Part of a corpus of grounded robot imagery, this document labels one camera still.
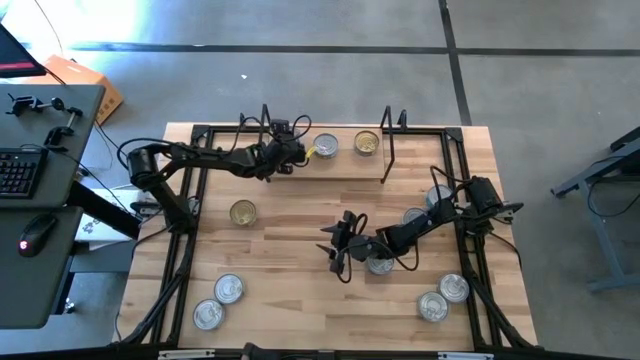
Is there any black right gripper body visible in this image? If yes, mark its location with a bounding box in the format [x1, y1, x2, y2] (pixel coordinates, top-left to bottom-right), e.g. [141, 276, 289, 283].
[329, 210, 384, 274]

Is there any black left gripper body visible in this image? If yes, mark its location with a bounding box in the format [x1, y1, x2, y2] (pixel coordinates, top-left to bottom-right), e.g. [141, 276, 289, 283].
[266, 118, 307, 176]

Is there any navy label seafood can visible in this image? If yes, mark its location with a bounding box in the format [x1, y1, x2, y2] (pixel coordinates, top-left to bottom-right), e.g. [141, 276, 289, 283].
[213, 273, 246, 305]
[366, 255, 396, 276]
[192, 298, 226, 332]

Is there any blue yellowfin tuna can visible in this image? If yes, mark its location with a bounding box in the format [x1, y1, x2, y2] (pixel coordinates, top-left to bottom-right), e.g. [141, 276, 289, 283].
[312, 132, 340, 160]
[417, 291, 450, 323]
[439, 273, 471, 304]
[425, 184, 454, 209]

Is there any green label seafood can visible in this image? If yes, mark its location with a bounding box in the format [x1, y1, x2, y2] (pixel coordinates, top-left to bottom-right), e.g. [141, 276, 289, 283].
[353, 129, 381, 157]
[229, 199, 258, 227]
[402, 206, 427, 225]

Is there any wire shelf rack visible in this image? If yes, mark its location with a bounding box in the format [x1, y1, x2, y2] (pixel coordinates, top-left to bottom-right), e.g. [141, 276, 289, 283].
[255, 103, 397, 185]

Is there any black desk support beam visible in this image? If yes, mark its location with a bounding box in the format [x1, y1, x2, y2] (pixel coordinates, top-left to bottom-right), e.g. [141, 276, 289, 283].
[67, 179, 144, 241]

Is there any white printed box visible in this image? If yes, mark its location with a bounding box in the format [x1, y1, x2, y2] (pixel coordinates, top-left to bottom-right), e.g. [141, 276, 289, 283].
[74, 213, 144, 251]

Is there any orange cardboard box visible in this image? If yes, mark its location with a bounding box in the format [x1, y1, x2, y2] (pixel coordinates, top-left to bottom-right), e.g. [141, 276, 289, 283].
[19, 54, 125, 126]

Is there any blue-grey metal stand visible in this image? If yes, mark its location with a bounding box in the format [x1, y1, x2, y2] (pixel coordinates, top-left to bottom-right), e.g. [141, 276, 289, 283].
[550, 125, 640, 294]

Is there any black desk clamp with knob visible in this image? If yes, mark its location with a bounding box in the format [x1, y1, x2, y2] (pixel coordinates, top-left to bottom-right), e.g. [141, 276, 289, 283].
[5, 92, 67, 118]

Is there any black computer mouse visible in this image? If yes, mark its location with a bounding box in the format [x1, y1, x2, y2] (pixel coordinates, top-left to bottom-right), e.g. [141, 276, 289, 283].
[18, 213, 59, 259]

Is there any black backlit keyboard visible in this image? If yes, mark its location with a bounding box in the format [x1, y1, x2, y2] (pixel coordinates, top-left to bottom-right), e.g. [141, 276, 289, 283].
[0, 146, 50, 200]

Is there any black laptop with red stripe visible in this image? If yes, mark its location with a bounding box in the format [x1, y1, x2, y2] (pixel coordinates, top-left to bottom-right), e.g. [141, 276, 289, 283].
[0, 22, 49, 79]

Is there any dark grey desk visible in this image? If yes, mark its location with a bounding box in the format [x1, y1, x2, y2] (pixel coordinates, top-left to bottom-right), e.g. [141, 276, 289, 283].
[0, 83, 108, 330]

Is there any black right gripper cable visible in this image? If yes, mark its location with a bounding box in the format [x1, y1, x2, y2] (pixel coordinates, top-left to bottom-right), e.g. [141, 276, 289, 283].
[329, 212, 421, 285]

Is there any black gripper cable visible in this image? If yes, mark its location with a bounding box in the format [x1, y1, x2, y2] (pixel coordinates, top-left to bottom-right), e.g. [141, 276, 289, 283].
[329, 212, 421, 285]
[292, 113, 313, 147]

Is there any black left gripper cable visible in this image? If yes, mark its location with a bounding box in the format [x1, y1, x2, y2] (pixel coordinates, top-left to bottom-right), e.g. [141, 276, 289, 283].
[292, 113, 313, 147]

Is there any black aluminium table frame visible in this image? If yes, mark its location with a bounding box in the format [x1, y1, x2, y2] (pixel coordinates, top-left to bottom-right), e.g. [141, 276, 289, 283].
[117, 123, 540, 351]

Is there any white metal bracket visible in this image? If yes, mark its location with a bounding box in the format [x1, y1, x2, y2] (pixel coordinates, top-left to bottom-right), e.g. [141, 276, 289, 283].
[437, 351, 495, 360]
[157, 349, 217, 360]

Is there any black cable on stand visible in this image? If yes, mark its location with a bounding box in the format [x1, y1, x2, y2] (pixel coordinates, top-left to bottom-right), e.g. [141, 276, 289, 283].
[586, 153, 640, 220]

